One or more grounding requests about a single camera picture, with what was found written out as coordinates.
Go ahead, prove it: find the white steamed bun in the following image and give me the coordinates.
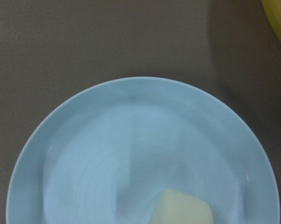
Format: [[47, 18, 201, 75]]
[[150, 189, 213, 224]]

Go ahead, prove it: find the yellow rimmed bamboo steamer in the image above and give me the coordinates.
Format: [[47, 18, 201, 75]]
[[261, 0, 281, 42]]

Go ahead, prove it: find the light blue plate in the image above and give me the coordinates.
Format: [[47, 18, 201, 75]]
[[6, 77, 281, 224]]

